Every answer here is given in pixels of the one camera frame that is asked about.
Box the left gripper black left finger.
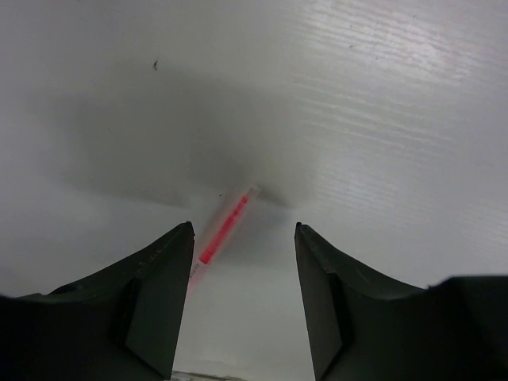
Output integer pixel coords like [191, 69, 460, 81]
[1, 222, 194, 380]

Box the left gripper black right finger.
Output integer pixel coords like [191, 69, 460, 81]
[294, 223, 507, 380]

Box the pink pen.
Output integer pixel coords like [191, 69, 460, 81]
[186, 183, 260, 298]

